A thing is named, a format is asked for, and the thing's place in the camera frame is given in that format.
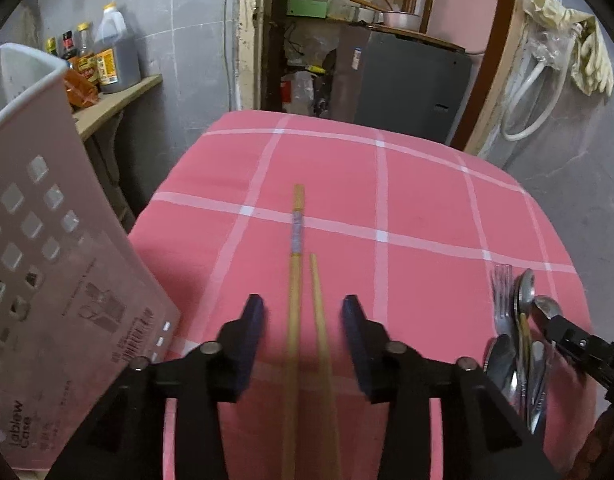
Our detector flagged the silver butter knife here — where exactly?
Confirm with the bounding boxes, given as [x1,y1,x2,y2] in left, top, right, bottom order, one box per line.
[516,269,535,420]

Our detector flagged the large silver spoon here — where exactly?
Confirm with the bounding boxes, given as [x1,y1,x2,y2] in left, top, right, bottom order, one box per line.
[484,334,516,404]

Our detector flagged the plain bamboo chopstick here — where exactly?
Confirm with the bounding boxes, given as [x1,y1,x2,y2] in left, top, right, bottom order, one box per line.
[309,254,343,479]

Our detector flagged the bamboo chopstick with blue band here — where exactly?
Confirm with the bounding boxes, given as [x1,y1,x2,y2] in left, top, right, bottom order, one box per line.
[281,184,305,479]

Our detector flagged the silver fork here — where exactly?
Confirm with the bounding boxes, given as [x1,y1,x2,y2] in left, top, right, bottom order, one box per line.
[490,263,514,338]

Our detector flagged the pink checked tablecloth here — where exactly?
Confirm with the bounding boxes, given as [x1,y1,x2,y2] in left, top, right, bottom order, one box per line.
[130,112,590,479]

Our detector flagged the white perforated utensil basket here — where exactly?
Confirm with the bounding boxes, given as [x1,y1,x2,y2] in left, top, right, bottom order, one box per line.
[0,44,180,470]

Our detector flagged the wooden side shelf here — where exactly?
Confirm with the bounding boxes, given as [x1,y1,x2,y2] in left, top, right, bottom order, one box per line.
[72,74,163,142]

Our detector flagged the yellow rubber gloves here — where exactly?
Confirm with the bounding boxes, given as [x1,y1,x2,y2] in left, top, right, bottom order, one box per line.
[525,0,614,96]

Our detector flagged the dark grey cabinet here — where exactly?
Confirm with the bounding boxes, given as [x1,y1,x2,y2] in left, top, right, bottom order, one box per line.
[329,25,472,144]

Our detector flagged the orange snack bag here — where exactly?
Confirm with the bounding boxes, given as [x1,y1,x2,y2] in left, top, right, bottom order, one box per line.
[64,68,98,110]

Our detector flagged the large soy sauce jug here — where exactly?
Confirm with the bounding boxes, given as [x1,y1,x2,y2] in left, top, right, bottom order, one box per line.
[94,2,142,94]

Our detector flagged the pink cooking pot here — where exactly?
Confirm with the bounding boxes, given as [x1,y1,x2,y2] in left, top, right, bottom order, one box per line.
[349,0,421,32]

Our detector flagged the small sauce bottle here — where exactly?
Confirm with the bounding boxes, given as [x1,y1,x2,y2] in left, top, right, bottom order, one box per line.
[78,22,100,87]

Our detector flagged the green box on shelf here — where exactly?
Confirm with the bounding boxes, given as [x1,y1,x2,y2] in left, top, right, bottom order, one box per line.
[287,0,330,18]

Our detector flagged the white hose loop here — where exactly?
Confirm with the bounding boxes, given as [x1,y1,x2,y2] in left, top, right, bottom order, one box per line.
[500,58,578,143]

